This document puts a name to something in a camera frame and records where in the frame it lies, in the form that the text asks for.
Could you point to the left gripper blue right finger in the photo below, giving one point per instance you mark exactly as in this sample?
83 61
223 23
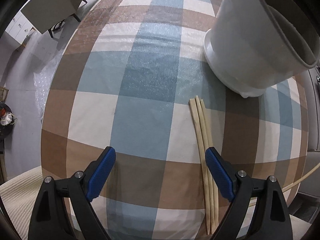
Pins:
271 219

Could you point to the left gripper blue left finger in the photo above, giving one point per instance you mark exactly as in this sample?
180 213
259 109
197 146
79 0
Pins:
49 219

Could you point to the grey fabric sofa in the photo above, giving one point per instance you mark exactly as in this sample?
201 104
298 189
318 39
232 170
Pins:
310 80

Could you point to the bubble wrap sheet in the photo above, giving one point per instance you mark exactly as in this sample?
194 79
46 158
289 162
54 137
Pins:
42 82

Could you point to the plaid checkered tablecloth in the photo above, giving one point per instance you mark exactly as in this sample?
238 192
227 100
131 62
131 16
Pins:
125 80

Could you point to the white utensil holder cup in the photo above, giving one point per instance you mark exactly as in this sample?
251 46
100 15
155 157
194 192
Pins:
255 44

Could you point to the white drawer cabinet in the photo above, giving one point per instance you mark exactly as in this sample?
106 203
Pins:
17 30

